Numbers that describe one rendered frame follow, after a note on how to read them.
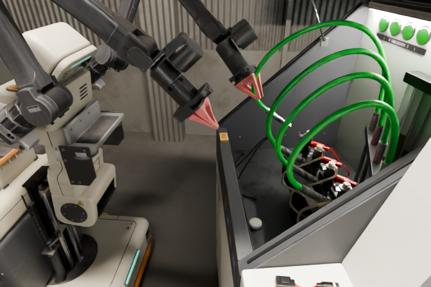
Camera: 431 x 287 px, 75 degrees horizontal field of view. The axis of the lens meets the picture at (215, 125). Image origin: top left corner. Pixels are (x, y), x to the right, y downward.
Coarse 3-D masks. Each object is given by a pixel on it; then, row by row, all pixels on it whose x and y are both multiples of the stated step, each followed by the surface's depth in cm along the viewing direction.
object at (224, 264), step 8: (216, 176) 131; (224, 224) 96; (224, 232) 97; (216, 240) 154; (224, 240) 99; (224, 248) 100; (224, 256) 101; (224, 264) 102; (224, 272) 104; (224, 280) 105; (232, 280) 77
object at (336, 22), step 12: (324, 24) 73; (336, 24) 73; (348, 24) 73; (360, 24) 73; (372, 36) 73; (276, 48) 78; (264, 60) 80; (384, 60) 76; (252, 84) 84; (264, 108) 88
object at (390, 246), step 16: (416, 160) 47; (416, 176) 47; (400, 192) 49; (416, 192) 46; (384, 208) 52; (400, 208) 49; (416, 208) 46; (384, 224) 51; (400, 224) 48; (416, 224) 45; (368, 240) 54; (384, 240) 51; (400, 240) 48; (416, 240) 45; (352, 256) 58; (368, 256) 54; (384, 256) 50; (400, 256) 47; (416, 256) 44; (352, 272) 57; (368, 272) 53; (384, 272) 50; (400, 272) 46; (416, 272) 44
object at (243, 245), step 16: (224, 128) 118; (224, 144) 107; (224, 160) 98; (224, 176) 91; (224, 192) 92; (240, 192) 84; (224, 208) 94; (240, 208) 78; (240, 224) 73; (240, 240) 69; (240, 256) 65
